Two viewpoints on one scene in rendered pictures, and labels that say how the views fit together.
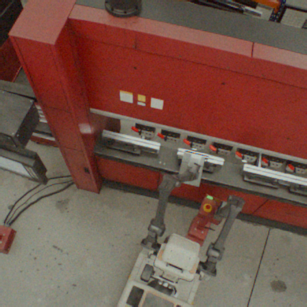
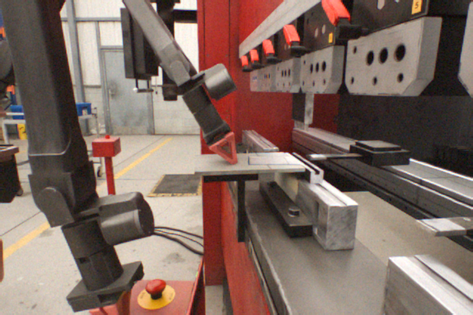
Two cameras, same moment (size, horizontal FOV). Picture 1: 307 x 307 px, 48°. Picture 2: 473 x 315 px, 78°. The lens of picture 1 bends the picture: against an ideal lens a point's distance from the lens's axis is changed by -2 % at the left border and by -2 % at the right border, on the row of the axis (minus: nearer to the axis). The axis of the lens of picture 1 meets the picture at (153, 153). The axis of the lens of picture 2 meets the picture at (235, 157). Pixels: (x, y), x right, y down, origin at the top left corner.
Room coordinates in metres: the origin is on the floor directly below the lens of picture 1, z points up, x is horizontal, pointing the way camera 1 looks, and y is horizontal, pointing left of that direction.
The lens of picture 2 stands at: (0.90, -1.03, 1.18)
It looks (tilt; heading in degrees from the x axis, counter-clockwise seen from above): 13 degrees down; 74
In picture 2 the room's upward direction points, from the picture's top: straight up
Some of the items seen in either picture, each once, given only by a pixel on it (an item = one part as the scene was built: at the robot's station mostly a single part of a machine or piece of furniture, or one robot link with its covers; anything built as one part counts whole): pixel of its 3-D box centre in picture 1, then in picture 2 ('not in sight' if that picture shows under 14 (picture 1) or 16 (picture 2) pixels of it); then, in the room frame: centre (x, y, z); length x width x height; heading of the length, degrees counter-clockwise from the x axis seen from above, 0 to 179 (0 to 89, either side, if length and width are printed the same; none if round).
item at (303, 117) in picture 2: not in sight; (301, 111); (1.28, -0.34, 1.13); 0.10 x 0.02 x 0.10; 81
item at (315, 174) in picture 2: (197, 154); (301, 166); (1.28, -0.36, 0.99); 0.20 x 0.03 x 0.03; 81
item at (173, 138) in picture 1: (170, 132); (278, 65); (1.31, -0.12, 1.26); 0.15 x 0.09 x 0.17; 81
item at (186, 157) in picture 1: (191, 169); (244, 162); (1.13, -0.32, 1.00); 0.26 x 0.18 x 0.01; 171
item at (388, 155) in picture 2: not in sight; (352, 152); (1.44, -0.35, 1.01); 0.26 x 0.12 x 0.05; 171
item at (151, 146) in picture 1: (131, 142); (256, 148); (1.36, 0.20, 0.92); 0.50 x 0.06 x 0.10; 81
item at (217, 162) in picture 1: (199, 158); (304, 193); (1.27, -0.40, 0.92); 0.39 x 0.06 x 0.10; 81
